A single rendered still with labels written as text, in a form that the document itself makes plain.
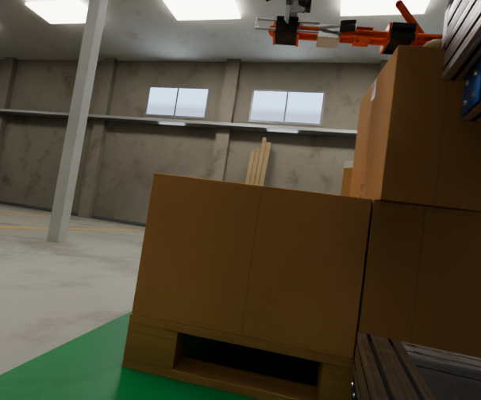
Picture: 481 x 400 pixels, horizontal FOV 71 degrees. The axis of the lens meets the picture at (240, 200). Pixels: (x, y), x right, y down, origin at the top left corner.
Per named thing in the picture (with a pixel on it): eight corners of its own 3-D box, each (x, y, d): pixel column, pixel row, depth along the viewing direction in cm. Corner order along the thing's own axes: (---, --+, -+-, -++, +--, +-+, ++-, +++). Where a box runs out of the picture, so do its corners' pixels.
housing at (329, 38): (336, 49, 111) (338, 36, 112) (340, 38, 105) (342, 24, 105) (315, 48, 112) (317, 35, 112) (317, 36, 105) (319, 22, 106)
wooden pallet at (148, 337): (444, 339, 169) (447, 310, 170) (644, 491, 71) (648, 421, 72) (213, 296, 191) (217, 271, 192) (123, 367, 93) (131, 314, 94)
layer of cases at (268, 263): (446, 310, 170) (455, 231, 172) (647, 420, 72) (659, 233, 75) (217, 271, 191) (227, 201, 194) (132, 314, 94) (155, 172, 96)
